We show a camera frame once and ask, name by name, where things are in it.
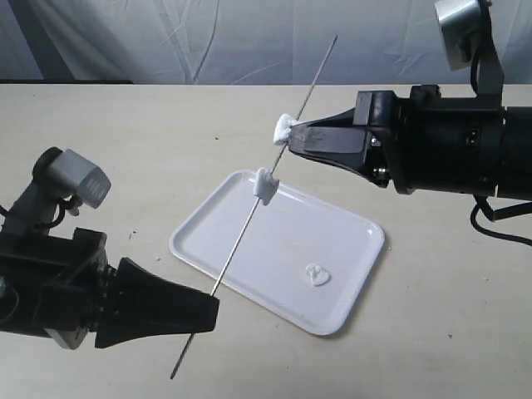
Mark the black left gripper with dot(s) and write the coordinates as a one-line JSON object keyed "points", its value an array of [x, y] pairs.
{"points": [[58, 284]]}

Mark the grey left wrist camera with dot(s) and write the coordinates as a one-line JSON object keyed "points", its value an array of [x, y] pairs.
{"points": [[78, 176]]}

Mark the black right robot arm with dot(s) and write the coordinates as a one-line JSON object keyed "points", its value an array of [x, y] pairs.
{"points": [[514, 181]]}

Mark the white backdrop curtain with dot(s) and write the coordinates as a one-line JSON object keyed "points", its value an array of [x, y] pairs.
{"points": [[223, 42]]}

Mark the white plastic tray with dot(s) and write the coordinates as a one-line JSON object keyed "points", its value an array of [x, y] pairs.
{"points": [[294, 230]]}

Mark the thin metal skewer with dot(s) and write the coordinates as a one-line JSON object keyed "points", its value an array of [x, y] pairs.
{"points": [[273, 167]]}

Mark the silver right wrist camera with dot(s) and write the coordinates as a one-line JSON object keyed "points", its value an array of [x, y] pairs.
{"points": [[465, 30]]}

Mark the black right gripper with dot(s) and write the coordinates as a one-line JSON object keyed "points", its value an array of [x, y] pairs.
{"points": [[430, 142]]}

